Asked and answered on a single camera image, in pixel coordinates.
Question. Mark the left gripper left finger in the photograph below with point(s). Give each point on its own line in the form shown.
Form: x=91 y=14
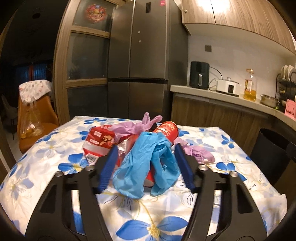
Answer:
x=108 y=168

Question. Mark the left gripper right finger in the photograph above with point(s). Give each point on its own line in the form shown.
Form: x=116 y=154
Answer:
x=185 y=169

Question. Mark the purple nitrile glove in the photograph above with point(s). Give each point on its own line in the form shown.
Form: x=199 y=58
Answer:
x=130 y=128
x=202 y=155

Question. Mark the red foil wrapper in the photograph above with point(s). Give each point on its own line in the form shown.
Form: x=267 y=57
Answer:
x=124 y=148

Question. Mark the red snack package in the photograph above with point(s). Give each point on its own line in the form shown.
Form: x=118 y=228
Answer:
x=98 y=142

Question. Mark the red paper cup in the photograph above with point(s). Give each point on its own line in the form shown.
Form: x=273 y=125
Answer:
x=149 y=180
x=169 y=129

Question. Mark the black trash bin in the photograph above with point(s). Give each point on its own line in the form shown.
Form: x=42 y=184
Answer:
x=272 y=153

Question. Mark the wooden lower cabinets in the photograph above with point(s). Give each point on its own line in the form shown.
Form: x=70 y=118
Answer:
x=240 y=123

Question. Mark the wooden cabinets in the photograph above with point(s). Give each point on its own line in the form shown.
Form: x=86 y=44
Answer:
x=256 y=22
x=240 y=123

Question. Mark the orange chair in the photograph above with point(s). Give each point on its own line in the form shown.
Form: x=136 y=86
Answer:
x=48 y=118

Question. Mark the clear plastic bag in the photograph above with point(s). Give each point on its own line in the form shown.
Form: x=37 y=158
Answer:
x=31 y=125

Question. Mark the white slow cooker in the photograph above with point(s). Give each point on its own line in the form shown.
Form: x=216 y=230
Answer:
x=228 y=86

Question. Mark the cooking oil bottle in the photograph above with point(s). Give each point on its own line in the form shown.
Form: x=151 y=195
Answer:
x=250 y=86

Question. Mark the steel bowl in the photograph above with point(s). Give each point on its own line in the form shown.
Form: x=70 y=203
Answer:
x=269 y=101

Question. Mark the dotted white cloth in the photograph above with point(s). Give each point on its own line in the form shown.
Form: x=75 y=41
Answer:
x=35 y=89

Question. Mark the pink utensil holder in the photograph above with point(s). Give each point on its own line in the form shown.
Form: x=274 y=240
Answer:
x=290 y=109

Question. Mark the black dish rack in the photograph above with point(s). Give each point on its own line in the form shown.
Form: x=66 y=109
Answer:
x=285 y=86

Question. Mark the dark steel refrigerator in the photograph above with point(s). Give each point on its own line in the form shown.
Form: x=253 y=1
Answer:
x=148 y=54

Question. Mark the wooden glass door cabinet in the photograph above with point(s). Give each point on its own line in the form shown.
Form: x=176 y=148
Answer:
x=80 y=62

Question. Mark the red flower decoration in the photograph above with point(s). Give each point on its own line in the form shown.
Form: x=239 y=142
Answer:
x=95 y=13

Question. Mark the wooden upper cabinets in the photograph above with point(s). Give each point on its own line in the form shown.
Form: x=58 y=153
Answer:
x=256 y=22

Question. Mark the wall socket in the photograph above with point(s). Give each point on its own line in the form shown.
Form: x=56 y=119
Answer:
x=208 y=48

